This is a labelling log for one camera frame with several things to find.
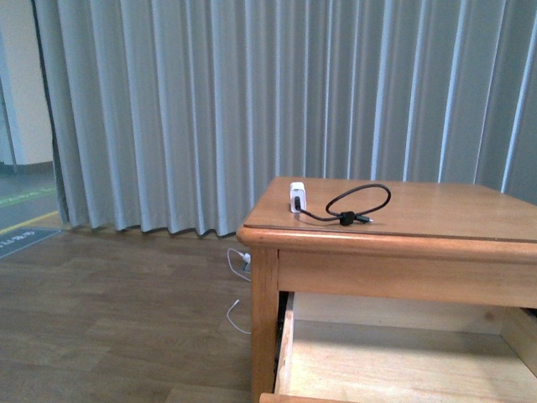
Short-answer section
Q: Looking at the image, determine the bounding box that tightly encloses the white charger with black cable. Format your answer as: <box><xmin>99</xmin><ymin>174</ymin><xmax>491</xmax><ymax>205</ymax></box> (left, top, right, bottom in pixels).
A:
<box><xmin>289</xmin><ymin>181</ymin><xmax>393</xmax><ymax>228</ymax></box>

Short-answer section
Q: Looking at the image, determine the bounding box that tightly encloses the wooden drawer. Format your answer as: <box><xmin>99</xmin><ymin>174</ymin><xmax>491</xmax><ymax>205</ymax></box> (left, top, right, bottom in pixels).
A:
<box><xmin>260</xmin><ymin>293</ymin><xmax>536</xmax><ymax>402</ymax></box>

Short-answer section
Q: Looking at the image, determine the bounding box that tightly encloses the grey pleated curtain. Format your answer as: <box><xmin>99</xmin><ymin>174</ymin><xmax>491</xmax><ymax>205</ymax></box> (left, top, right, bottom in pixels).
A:
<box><xmin>34</xmin><ymin>1</ymin><xmax>536</xmax><ymax>234</ymax></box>

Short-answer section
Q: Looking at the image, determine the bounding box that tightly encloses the light wooden nightstand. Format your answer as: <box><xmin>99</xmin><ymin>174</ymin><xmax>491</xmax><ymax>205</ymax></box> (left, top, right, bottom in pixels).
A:
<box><xmin>237</xmin><ymin>177</ymin><xmax>536</xmax><ymax>402</ymax></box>

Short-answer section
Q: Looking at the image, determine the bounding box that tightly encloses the white cable on floor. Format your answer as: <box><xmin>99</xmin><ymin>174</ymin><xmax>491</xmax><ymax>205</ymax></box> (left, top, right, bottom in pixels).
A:
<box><xmin>226</xmin><ymin>246</ymin><xmax>253</xmax><ymax>336</ymax></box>

